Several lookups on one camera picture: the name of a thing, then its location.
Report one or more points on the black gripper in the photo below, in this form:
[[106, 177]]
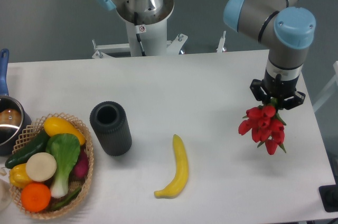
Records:
[[275, 86]]

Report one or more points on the red tulip bouquet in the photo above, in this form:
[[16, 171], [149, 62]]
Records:
[[266, 126]]

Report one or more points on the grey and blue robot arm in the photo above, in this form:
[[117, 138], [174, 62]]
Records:
[[286, 30]]

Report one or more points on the dark grey ribbed vase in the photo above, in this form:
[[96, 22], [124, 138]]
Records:
[[109, 122]]

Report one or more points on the black device at table edge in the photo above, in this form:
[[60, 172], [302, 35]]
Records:
[[328, 195]]

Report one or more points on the yellow banana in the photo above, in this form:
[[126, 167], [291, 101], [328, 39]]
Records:
[[178, 183]]

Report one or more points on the purple red radish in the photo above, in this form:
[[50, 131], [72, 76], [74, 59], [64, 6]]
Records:
[[81, 168]]

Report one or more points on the green bok choy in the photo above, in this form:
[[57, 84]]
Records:
[[65, 148]]

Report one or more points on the green chili pepper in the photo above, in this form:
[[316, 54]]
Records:
[[66, 200]]

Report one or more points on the yellow squash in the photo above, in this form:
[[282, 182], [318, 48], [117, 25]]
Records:
[[57, 125]]

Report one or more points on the green cucumber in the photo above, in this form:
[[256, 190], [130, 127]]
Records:
[[36, 145]]

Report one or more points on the white round radish slice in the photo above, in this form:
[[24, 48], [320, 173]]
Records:
[[41, 167]]

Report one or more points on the orange fruit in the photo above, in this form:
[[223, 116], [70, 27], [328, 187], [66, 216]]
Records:
[[35, 197]]

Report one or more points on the yellow bell pepper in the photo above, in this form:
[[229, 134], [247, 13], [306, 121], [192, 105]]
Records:
[[18, 176]]

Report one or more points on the white object at left edge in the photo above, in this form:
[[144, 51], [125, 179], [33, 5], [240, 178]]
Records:
[[5, 191]]

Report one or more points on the white frame at right edge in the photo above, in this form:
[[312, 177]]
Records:
[[327, 91]]

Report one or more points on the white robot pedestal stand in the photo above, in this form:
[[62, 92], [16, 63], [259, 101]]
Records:
[[146, 25]]

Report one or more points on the dark pot with blue handle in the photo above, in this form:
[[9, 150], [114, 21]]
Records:
[[13, 116]]

